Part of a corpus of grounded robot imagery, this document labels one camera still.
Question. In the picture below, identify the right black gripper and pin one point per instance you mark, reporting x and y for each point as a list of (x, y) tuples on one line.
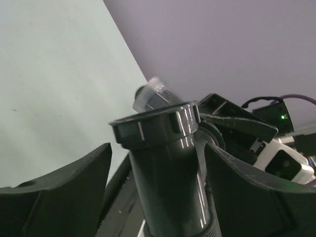
[(239, 127)]

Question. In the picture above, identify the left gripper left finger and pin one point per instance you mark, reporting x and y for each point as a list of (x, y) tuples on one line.
[(64, 203)]

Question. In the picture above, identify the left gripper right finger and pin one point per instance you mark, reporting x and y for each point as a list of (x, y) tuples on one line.
[(252, 203)]

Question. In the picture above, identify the clear plastic threaded connector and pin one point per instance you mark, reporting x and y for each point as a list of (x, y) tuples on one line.
[(154, 95)]

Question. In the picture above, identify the dark grey pipe fitting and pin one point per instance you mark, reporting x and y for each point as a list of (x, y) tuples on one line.
[(164, 157)]

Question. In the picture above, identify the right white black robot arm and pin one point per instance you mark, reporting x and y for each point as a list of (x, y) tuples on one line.
[(275, 115)]

